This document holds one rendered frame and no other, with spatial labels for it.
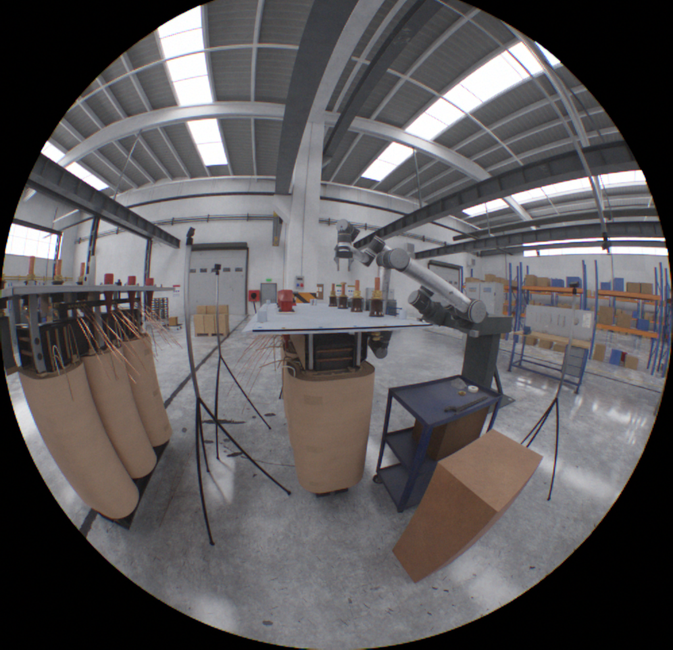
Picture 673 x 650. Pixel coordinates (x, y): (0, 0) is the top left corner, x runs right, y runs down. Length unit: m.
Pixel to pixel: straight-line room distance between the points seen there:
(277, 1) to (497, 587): 10.58
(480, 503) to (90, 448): 1.67
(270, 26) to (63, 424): 9.50
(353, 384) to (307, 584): 1.27
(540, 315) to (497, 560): 4.75
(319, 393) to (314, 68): 3.84
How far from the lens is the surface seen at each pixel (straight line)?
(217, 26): 9.79
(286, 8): 8.91
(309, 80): 3.85
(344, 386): 1.03
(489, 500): 0.76
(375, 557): 1.57
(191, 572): 1.67
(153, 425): 2.07
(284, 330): 0.66
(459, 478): 0.79
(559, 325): 5.37
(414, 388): 1.45
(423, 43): 9.48
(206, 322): 7.57
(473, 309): 1.84
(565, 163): 7.04
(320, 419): 1.08
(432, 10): 5.60
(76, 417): 1.36
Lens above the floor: 1.48
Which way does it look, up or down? 5 degrees down
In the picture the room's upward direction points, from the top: 1 degrees clockwise
